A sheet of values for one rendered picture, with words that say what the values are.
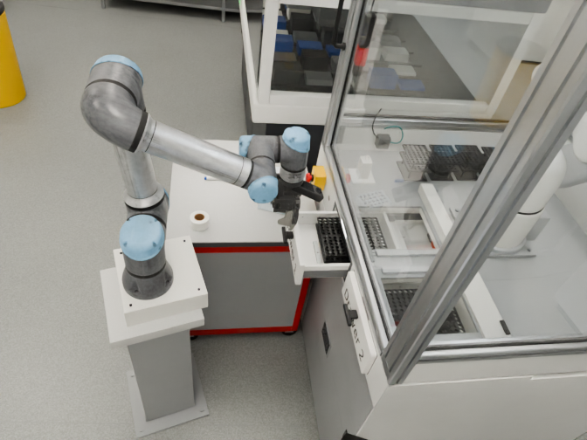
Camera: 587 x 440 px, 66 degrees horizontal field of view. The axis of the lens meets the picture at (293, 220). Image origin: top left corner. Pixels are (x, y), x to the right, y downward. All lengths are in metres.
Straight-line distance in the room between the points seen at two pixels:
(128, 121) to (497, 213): 0.74
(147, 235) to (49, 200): 1.81
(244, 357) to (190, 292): 0.89
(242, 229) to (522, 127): 1.19
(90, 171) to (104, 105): 2.17
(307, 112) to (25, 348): 1.68
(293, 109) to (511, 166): 1.53
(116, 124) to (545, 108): 0.79
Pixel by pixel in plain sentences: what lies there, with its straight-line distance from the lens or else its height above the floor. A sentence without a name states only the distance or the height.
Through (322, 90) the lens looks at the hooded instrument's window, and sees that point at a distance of 2.16.
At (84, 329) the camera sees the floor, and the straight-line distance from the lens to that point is 2.44.
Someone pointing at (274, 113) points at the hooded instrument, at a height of 0.86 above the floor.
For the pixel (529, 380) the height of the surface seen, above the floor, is 0.91.
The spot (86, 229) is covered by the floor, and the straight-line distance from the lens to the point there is 2.85.
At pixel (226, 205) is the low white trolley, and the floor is 0.76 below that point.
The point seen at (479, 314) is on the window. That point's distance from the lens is 1.08.
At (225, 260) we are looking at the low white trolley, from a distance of 1.78.
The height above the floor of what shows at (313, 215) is 0.89.
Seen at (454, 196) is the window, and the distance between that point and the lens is 0.92.
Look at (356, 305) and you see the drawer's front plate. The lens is 1.38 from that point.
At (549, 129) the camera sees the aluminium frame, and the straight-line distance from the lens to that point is 0.70.
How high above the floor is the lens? 2.02
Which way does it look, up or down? 45 degrees down
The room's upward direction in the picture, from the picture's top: 10 degrees clockwise
